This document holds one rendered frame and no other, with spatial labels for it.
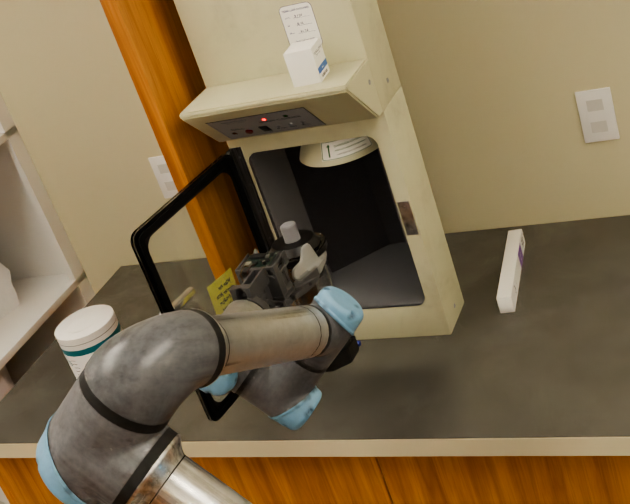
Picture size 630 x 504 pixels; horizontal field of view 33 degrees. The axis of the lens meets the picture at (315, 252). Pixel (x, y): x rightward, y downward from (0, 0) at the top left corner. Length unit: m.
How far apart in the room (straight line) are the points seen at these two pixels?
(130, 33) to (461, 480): 0.96
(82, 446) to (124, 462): 0.05
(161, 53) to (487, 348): 0.79
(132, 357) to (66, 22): 1.51
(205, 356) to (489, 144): 1.22
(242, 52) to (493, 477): 0.85
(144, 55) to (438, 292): 0.69
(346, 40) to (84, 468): 0.89
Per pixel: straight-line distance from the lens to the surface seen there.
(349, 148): 1.96
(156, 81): 1.94
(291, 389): 1.58
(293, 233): 1.82
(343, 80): 1.76
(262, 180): 2.04
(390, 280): 2.16
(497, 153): 2.34
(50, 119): 2.77
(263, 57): 1.90
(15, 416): 2.41
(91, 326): 2.27
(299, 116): 1.84
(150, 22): 1.96
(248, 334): 1.34
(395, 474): 1.96
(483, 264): 2.27
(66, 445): 1.27
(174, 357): 1.22
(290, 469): 2.05
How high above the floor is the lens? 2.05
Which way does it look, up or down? 26 degrees down
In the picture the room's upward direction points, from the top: 20 degrees counter-clockwise
